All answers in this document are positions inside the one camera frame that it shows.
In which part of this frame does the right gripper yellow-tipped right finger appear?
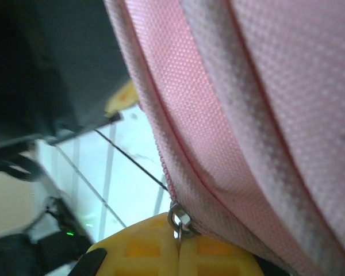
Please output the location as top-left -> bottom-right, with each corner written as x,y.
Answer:
178,233 -> 262,276

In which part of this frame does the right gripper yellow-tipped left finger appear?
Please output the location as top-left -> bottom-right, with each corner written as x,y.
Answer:
74,212 -> 181,276

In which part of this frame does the pink backpack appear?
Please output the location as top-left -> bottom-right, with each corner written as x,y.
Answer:
103,0 -> 345,276

